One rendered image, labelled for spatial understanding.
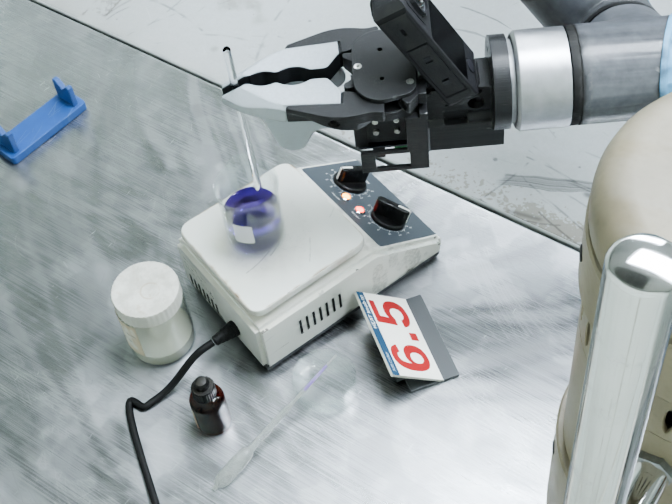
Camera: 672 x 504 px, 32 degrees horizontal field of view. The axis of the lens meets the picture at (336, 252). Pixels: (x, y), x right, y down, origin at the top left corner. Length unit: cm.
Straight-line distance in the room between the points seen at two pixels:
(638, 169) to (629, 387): 13
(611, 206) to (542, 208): 78
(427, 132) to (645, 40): 17
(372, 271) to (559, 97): 25
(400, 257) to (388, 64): 23
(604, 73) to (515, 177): 30
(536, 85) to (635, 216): 53
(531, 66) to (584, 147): 32
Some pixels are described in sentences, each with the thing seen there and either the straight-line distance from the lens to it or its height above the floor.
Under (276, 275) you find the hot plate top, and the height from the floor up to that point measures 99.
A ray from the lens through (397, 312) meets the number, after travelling 105.
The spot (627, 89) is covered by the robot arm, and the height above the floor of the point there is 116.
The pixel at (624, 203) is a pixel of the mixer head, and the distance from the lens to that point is 35.
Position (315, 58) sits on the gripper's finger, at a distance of 90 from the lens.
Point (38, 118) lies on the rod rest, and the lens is 127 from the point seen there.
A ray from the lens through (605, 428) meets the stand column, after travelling 26.
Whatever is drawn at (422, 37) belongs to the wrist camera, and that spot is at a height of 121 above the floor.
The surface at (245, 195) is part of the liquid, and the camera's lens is 100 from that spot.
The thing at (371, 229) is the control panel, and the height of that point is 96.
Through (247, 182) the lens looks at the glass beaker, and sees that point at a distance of 100.
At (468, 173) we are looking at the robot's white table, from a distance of 116.
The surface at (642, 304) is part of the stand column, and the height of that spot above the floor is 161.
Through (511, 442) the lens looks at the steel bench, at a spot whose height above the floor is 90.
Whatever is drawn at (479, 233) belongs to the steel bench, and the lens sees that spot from 112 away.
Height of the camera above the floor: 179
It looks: 53 degrees down
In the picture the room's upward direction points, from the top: 8 degrees counter-clockwise
